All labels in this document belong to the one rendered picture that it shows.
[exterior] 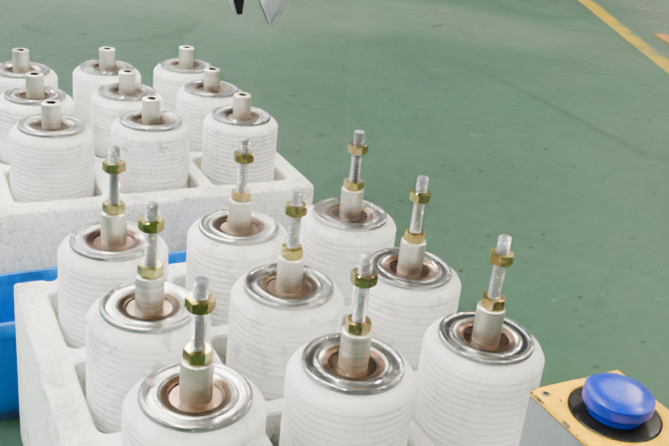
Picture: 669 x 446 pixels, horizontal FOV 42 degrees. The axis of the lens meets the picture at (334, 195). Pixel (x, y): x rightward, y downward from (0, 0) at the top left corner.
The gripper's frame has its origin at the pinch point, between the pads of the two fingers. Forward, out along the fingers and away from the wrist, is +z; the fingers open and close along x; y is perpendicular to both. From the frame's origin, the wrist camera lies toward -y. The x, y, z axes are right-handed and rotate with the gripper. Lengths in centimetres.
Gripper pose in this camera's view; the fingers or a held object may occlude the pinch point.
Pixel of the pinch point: (249, 3)
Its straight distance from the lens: 76.5
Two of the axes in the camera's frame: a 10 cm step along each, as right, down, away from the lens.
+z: -1.0, 9.2, 3.9
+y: 6.3, -2.5, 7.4
